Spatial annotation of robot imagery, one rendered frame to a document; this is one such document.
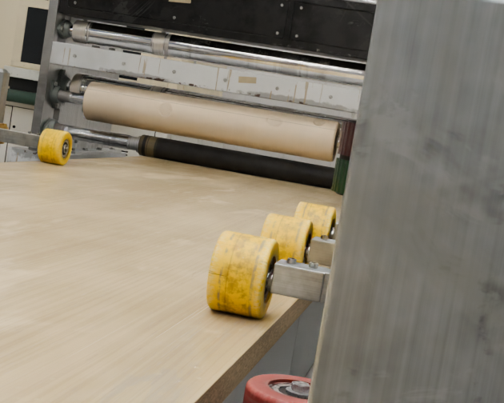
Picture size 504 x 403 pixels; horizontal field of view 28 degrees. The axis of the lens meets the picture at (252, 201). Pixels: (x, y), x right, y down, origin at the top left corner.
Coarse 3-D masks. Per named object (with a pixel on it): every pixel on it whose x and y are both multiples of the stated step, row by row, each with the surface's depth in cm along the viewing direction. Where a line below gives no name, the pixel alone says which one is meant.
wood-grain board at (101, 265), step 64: (0, 192) 166; (64, 192) 181; (128, 192) 199; (192, 192) 222; (256, 192) 250; (320, 192) 287; (0, 256) 110; (64, 256) 116; (128, 256) 124; (192, 256) 132; (0, 320) 82; (64, 320) 86; (128, 320) 90; (192, 320) 94; (256, 320) 99; (0, 384) 66; (64, 384) 68; (128, 384) 70; (192, 384) 73
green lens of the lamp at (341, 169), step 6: (336, 162) 67; (342, 162) 66; (348, 162) 66; (336, 168) 67; (342, 168) 66; (336, 174) 67; (342, 174) 66; (336, 180) 67; (342, 180) 66; (336, 186) 67; (342, 186) 66; (342, 192) 66
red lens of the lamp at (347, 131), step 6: (342, 126) 67; (348, 126) 66; (354, 126) 66; (342, 132) 67; (348, 132) 66; (342, 138) 67; (348, 138) 66; (342, 144) 67; (348, 144) 66; (342, 150) 66; (348, 150) 66
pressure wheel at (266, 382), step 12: (252, 384) 73; (264, 384) 74; (276, 384) 75; (288, 384) 76; (300, 384) 73; (252, 396) 72; (264, 396) 71; (276, 396) 71; (288, 396) 71; (300, 396) 73
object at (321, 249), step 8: (312, 240) 122; (320, 240) 122; (328, 240) 123; (312, 248) 122; (320, 248) 122; (328, 248) 121; (304, 256) 123; (312, 256) 122; (320, 256) 122; (328, 256) 121; (320, 264) 122; (328, 264) 121
